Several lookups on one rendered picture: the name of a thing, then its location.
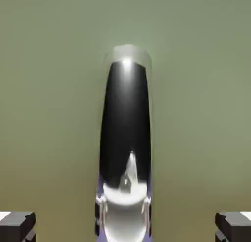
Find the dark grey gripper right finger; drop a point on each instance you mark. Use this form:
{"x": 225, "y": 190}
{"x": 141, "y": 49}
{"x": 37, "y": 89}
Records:
{"x": 234, "y": 227}

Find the olive green cabinet door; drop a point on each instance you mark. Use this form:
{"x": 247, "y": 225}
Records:
{"x": 49, "y": 88}

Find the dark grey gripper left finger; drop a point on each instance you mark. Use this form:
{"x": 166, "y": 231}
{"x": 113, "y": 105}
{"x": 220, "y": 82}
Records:
{"x": 15, "y": 226}

